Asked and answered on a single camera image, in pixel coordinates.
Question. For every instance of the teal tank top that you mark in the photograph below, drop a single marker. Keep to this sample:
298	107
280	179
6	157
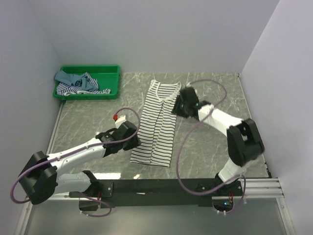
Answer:
79	81

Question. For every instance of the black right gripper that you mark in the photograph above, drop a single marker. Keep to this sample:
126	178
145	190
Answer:
176	108

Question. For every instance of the aluminium rail frame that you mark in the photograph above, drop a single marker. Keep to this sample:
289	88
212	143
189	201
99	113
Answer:
256	188

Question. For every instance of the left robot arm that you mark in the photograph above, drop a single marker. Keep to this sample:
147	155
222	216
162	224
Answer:
46	175

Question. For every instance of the navy white striped tank top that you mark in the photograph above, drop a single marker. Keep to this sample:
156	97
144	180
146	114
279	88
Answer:
64	90

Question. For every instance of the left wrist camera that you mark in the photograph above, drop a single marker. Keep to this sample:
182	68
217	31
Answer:
118	120

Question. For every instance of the green plastic bin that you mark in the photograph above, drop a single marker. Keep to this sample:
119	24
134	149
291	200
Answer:
107	76

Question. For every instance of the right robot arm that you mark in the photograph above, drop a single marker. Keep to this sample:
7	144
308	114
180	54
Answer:
244	142

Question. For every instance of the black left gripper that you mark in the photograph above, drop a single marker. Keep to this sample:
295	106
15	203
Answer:
136	142

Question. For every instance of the black white striped tank top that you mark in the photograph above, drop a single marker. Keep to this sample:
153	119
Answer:
157	126

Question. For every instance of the black base beam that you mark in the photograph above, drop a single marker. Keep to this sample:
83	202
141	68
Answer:
109	194

